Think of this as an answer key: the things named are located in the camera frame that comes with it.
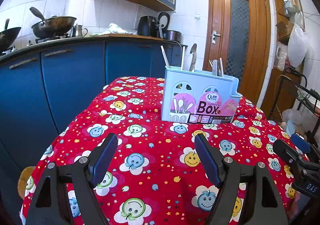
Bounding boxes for black air fryer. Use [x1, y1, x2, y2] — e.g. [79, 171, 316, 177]
[137, 16, 160, 36]

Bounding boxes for beige chopstick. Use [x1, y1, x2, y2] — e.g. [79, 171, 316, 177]
[160, 45, 170, 68]

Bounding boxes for clear packet of goods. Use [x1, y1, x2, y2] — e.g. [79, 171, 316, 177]
[275, 42, 288, 71]

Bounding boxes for black spatula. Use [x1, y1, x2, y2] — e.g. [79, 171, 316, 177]
[29, 7, 47, 26]

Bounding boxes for steel tongs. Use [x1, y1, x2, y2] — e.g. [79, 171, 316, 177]
[189, 43, 198, 71]

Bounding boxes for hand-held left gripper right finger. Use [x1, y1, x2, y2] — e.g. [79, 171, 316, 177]
[194, 134, 288, 225]

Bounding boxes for wooden cutting board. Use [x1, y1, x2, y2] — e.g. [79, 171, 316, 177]
[90, 33, 164, 40]

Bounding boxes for steel pitcher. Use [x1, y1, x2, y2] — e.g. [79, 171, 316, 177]
[72, 24, 88, 38]

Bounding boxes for red smiley flower tablecloth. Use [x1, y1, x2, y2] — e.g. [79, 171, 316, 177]
[20, 76, 304, 225]

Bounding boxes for cardboard box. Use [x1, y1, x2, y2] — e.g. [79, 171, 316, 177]
[276, 21, 292, 38]

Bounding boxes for wooden door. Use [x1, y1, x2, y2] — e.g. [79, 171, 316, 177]
[202, 0, 272, 105]

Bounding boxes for black metal rack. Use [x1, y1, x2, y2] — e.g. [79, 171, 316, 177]
[269, 66, 320, 140]

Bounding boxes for metal door handle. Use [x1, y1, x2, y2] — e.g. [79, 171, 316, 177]
[211, 30, 222, 45]

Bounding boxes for dark wok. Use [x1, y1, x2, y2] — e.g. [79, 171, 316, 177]
[0, 18, 22, 53]

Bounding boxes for tan round stool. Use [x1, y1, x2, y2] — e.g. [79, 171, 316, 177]
[17, 166, 36, 199]

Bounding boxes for wooden shelf unit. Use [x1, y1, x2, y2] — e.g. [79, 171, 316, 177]
[261, 0, 307, 120]

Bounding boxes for clear plastic bag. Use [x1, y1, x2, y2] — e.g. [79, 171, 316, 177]
[282, 108, 312, 135]

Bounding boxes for white patterned cloth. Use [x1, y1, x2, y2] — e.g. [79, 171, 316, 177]
[106, 23, 129, 34]

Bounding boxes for large steel wok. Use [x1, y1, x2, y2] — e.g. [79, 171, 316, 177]
[31, 16, 77, 38]

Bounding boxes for blue kitchen base cabinet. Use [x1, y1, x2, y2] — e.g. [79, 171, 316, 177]
[0, 34, 187, 190]

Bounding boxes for gas stove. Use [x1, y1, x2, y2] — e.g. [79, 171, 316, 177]
[26, 35, 72, 46]

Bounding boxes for white plastic bag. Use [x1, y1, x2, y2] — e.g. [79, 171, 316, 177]
[287, 23, 308, 68]

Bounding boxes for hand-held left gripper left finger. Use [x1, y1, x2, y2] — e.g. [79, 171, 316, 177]
[25, 133, 119, 225]

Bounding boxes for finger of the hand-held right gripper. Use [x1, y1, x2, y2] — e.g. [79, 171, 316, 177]
[291, 133, 312, 155]
[272, 139, 320, 178]

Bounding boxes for light blue utensil box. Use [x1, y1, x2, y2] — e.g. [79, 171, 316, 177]
[161, 65, 242, 125]

